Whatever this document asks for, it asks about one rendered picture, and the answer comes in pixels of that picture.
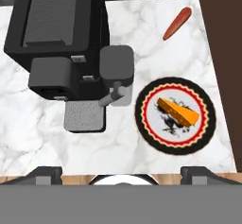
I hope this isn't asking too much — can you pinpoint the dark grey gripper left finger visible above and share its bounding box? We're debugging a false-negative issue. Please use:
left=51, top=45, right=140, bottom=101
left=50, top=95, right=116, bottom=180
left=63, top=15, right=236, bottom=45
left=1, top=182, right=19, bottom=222
left=11, top=166, right=63, bottom=186

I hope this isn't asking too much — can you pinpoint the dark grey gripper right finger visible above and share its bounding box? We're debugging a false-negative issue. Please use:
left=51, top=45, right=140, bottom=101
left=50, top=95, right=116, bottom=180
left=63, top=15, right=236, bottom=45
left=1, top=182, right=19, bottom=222
left=181, top=166, right=233, bottom=186

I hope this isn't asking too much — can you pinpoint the orange cheese wedge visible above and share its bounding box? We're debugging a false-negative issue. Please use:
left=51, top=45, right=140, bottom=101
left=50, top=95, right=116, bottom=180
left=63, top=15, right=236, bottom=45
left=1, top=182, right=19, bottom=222
left=156, top=96, right=200, bottom=129

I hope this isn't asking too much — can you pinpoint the white round object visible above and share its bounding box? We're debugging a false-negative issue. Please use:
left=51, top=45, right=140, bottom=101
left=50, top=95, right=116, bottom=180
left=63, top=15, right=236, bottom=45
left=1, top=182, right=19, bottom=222
left=89, top=174, right=160, bottom=186

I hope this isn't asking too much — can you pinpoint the black red patterned plate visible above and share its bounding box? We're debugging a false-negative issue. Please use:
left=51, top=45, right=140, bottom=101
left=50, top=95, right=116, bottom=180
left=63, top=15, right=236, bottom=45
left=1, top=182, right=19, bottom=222
left=134, top=77, right=217, bottom=156

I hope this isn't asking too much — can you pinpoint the dark brown cabinet side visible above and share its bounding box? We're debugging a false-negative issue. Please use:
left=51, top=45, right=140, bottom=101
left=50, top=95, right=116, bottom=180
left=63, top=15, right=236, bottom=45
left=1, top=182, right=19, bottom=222
left=199, top=0, right=242, bottom=173

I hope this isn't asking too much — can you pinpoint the black coffee machine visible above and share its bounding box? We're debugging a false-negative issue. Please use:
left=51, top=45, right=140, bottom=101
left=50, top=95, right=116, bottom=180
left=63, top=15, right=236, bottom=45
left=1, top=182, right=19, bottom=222
left=3, top=0, right=135, bottom=133

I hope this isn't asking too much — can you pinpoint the orange carrot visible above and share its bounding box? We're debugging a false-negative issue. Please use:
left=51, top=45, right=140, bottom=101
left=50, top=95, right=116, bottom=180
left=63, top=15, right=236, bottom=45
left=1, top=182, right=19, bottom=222
left=162, top=7, right=193, bottom=42

